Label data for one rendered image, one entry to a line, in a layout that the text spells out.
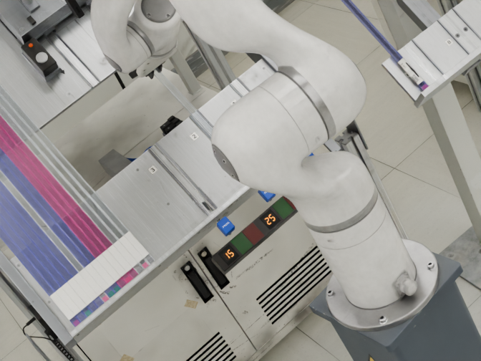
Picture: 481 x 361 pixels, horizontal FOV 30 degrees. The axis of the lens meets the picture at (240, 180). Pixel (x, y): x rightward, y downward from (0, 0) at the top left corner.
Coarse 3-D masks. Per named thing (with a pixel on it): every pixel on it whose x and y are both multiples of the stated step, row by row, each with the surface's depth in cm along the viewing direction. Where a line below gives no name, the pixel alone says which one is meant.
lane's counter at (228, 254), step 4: (228, 244) 177; (224, 248) 177; (228, 248) 177; (232, 248) 177; (220, 252) 176; (224, 252) 176; (228, 252) 176; (232, 252) 176; (236, 252) 176; (220, 256) 176; (224, 256) 176; (228, 256) 176; (232, 256) 176; (236, 256) 176; (224, 260) 176; (228, 260) 176; (232, 260) 176; (228, 264) 176
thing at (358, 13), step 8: (344, 0) 180; (352, 8) 179; (360, 16) 179; (368, 24) 178; (376, 32) 178; (384, 40) 177; (384, 48) 178; (392, 48) 177; (392, 56) 177; (400, 56) 177; (424, 88) 175
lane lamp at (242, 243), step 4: (236, 236) 177; (240, 236) 177; (244, 236) 177; (232, 240) 177; (236, 240) 177; (240, 240) 177; (244, 240) 177; (248, 240) 177; (236, 244) 177; (240, 244) 177; (244, 244) 177; (248, 244) 177; (252, 244) 177; (236, 248) 177; (240, 248) 177; (244, 248) 177; (248, 248) 177; (240, 252) 176; (244, 252) 176
